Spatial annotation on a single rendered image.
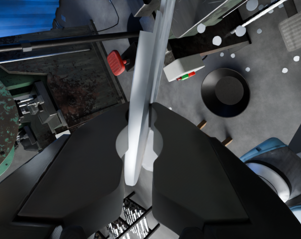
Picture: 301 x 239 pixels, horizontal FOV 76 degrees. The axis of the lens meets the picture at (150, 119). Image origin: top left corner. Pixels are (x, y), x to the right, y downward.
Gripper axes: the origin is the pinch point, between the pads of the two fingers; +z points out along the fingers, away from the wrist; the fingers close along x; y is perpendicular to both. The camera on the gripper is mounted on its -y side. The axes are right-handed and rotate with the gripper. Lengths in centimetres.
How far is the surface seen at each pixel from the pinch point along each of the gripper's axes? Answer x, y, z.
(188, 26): 7.7, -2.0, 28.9
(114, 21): -29, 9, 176
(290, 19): 54, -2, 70
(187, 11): 7.3, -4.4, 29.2
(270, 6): 47, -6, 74
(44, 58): -87, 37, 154
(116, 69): -10, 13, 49
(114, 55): -10, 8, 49
